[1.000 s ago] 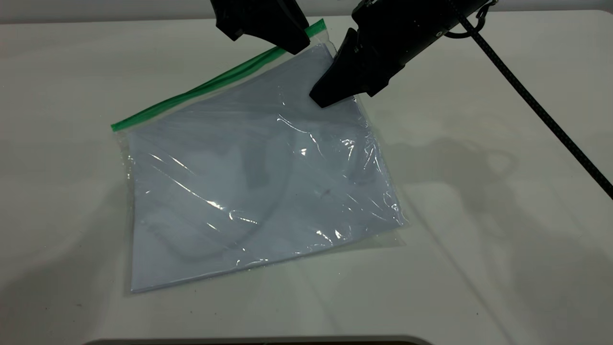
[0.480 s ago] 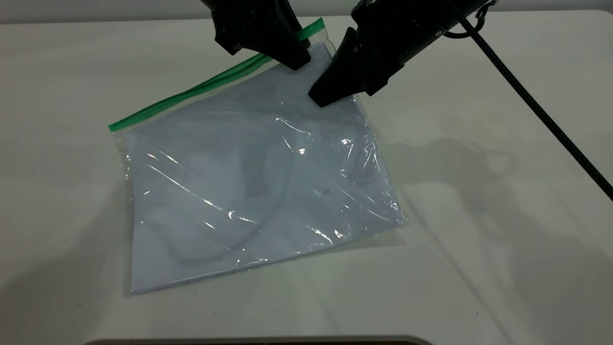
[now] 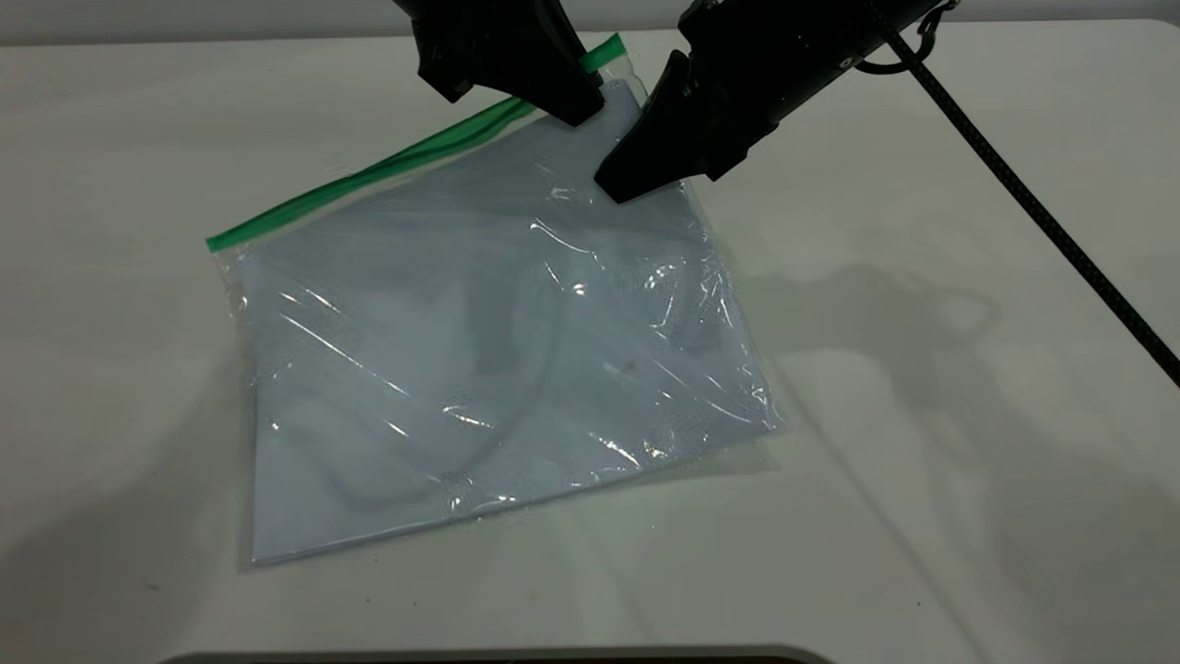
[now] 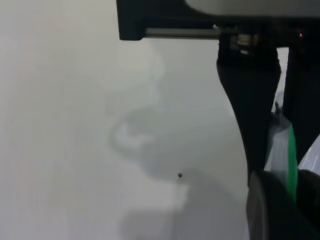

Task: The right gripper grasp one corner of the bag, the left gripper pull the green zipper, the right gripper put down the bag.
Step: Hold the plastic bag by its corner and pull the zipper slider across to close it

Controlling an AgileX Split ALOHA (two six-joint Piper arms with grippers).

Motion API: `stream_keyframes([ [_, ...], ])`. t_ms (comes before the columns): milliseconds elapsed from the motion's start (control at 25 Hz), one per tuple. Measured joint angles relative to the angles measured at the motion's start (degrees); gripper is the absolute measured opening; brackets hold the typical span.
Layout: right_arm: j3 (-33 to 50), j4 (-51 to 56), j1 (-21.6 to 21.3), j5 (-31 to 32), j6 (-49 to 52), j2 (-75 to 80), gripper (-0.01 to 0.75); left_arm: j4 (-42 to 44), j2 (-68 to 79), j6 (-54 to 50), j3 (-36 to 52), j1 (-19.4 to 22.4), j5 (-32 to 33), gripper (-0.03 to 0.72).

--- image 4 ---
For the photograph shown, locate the transparent zip bag green zipper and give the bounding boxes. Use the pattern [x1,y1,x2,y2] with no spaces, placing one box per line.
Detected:
[264,89,320,202]

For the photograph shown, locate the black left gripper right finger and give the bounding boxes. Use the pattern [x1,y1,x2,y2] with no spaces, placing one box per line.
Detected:
[296,169,320,240]

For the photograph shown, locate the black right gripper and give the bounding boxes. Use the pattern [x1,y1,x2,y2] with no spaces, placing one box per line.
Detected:
[116,0,320,41]

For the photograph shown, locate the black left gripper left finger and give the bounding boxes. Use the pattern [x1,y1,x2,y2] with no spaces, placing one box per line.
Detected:
[245,170,301,240]

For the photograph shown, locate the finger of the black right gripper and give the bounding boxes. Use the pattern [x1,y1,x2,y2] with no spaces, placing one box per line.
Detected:
[216,32,282,187]
[283,32,320,163]

